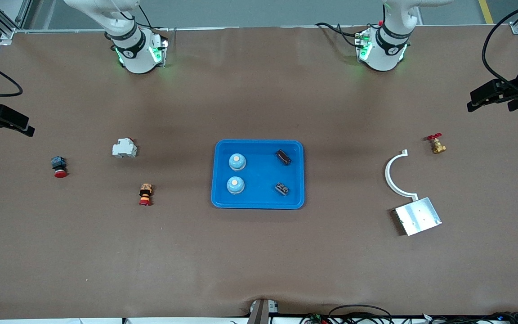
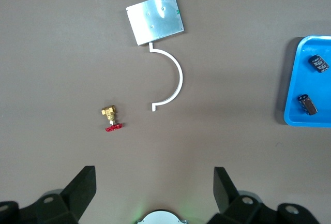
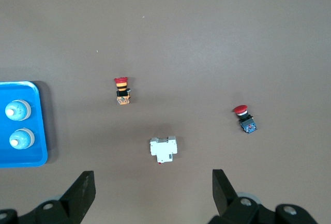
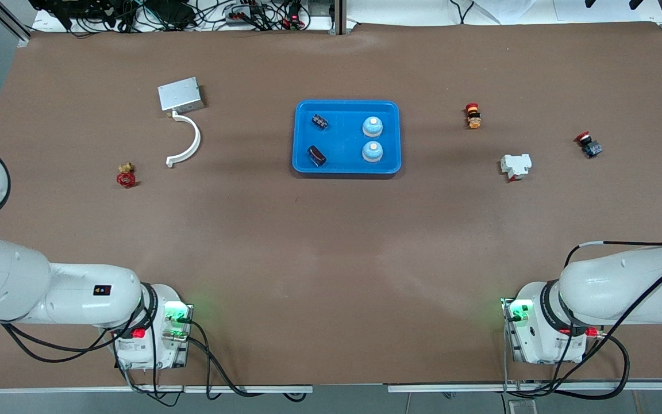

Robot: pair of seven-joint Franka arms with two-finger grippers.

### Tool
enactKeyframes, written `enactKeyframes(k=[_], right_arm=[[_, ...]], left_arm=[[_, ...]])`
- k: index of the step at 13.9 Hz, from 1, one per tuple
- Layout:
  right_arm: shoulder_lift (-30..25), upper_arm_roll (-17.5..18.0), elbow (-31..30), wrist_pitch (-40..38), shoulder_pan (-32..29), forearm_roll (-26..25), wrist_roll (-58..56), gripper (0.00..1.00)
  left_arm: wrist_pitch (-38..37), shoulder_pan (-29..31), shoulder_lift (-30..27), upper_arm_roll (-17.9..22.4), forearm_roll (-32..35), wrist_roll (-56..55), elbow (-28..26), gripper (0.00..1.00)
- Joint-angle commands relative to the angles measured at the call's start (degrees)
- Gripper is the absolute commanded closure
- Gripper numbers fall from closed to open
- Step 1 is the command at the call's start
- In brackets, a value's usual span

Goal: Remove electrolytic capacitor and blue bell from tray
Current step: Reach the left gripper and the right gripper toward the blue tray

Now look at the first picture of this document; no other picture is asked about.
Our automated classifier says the light blue call bell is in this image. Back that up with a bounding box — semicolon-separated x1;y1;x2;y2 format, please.
228;153;247;172
226;176;245;195

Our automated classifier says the red emergency stop button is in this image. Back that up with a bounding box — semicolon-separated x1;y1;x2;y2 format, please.
51;156;68;178

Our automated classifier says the white circuit breaker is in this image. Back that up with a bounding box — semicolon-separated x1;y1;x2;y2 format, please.
112;138;138;158

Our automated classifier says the silver metal plate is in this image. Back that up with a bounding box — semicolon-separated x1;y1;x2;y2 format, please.
394;197;442;236

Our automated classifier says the blue plastic tray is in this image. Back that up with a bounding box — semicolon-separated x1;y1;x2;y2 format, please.
210;139;305;210

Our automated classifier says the brass valve with red handle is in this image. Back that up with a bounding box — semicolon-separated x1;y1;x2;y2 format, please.
426;133;447;154

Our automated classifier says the white half-ring pipe clamp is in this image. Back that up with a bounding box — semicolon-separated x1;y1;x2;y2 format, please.
384;149;419;201

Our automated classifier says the orange red stacked push switch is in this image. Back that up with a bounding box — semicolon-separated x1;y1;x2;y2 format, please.
138;183;153;207

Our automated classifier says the black left arm base cable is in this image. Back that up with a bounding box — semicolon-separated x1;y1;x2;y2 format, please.
315;22;367;48

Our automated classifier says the black cable bundle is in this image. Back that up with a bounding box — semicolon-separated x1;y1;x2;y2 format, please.
421;311;518;324

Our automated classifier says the black cable loop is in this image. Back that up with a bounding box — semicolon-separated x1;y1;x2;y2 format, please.
329;305;393;324

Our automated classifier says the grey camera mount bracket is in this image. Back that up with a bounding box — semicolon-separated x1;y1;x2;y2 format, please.
246;298;280;324

